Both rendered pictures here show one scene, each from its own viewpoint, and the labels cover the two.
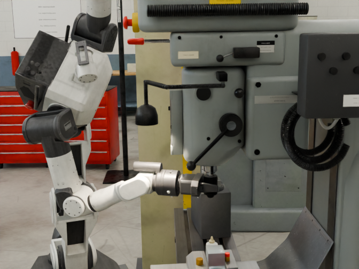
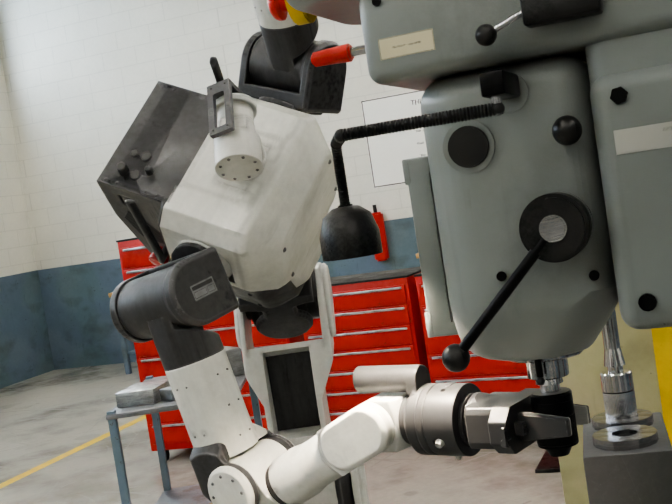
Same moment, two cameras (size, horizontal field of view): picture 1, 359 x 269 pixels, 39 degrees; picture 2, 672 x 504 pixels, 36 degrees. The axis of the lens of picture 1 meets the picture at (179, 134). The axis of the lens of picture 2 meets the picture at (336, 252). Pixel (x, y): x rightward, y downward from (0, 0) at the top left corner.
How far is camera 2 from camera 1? 0.60 m
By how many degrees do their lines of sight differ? 24
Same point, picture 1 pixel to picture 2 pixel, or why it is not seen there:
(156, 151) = (591, 378)
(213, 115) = (506, 206)
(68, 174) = (214, 410)
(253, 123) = (623, 215)
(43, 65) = (157, 157)
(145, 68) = not seen: hidden behind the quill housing
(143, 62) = not seen: hidden behind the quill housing
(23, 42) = (391, 194)
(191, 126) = (453, 247)
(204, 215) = not seen: outside the picture
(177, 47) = (375, 28)
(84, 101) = (246, 228)
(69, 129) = (208, 299)
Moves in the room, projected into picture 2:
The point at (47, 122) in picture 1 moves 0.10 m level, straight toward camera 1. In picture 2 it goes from (154, 283) to (131, 291)
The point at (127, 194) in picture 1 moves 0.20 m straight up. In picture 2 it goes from (339, 454) to (315, 298)
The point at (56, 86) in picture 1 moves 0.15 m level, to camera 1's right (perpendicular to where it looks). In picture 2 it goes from (184, 200) to (276, 185)
